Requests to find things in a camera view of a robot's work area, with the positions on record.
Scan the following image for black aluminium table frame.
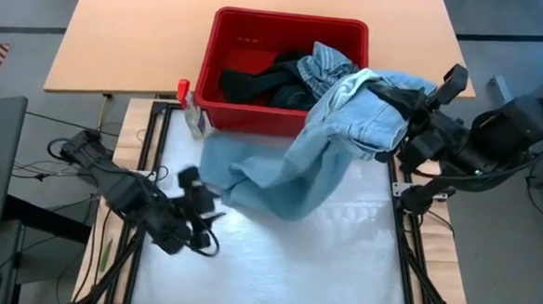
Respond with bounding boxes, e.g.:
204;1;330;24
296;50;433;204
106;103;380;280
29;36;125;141
71;96;483;304

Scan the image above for green plastic strip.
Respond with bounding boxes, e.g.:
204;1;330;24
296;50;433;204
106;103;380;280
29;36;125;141
98;237;115;275

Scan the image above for grey metal desk leg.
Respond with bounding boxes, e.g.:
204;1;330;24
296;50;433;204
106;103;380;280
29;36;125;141
484;56;543;121

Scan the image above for yellow cable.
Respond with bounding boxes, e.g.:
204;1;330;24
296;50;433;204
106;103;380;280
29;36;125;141
95;92;113;135

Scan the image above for black side desk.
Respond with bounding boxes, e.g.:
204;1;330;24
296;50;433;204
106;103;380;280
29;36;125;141
0;192;94;304

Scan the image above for blue striped garment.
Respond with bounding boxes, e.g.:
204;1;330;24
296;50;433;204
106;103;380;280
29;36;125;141
295;40;361;101

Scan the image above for plywood table base board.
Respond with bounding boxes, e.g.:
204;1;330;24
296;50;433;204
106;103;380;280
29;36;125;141
71;94;482;304

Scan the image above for black pants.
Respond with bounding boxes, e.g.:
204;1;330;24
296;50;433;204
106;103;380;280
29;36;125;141
218;60;322;112

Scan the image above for light blue denim jeans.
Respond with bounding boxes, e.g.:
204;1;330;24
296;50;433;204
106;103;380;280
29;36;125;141
196;59;440;230

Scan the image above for silver corner bracket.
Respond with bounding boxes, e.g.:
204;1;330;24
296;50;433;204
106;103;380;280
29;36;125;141
391;179;414;198

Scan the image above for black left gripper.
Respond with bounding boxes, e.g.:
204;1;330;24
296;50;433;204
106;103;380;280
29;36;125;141
174;164;229;237

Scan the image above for clear spray bottle red trigger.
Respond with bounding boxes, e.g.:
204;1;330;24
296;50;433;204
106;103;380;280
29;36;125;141
174;78;210;139

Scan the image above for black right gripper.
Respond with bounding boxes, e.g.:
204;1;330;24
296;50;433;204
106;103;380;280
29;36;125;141
363;80;471;175

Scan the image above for tan wooden desk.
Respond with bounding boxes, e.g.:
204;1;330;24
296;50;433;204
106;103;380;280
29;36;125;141
43;0;482;116

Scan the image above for red plastic laundry bin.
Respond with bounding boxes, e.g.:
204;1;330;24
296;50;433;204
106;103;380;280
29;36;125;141
191;5;372;142

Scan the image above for black floor cable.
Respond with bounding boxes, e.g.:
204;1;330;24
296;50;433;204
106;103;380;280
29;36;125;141
24;110;122;139

